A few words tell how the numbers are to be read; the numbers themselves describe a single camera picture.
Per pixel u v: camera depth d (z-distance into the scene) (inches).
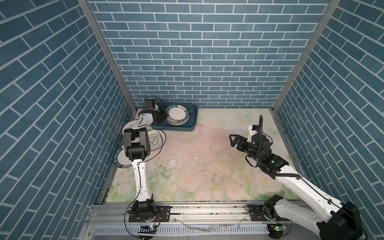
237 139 27.6
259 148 22.4
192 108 45.8
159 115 37.0
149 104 34.4
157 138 40.3
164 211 29.5
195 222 28.4
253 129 27.6
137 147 25.0
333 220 15.1
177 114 44.3
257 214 28.8
